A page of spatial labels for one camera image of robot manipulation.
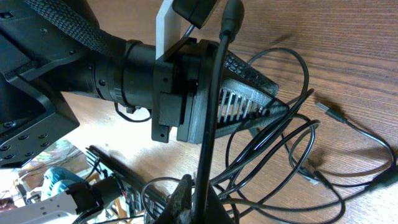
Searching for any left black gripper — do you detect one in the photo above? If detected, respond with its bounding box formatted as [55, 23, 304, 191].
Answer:
[151, 37, 289, 144]

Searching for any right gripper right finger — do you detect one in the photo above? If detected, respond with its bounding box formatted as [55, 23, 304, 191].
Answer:
[204, 185, 234, 224]

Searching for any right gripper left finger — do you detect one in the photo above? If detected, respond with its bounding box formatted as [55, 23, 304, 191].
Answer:
[154, 174, 193, 224]

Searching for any black cable bundle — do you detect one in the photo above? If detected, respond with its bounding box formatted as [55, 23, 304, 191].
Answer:
[141, 47, 397, 224]

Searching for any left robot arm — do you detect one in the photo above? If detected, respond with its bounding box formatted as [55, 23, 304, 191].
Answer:
[1, 1, 218, 169]

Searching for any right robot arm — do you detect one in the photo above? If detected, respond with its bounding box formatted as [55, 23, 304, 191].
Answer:
[1, 175, 193, 224]

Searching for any person in blue jeans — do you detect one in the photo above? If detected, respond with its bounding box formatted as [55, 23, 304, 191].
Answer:
[40, 167, 84, 200]

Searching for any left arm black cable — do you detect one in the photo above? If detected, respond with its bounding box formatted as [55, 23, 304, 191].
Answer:
[113, 0, 245, 224]

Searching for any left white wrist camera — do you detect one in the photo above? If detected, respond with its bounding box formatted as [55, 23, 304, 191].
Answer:
[155, 0, 218, 60]

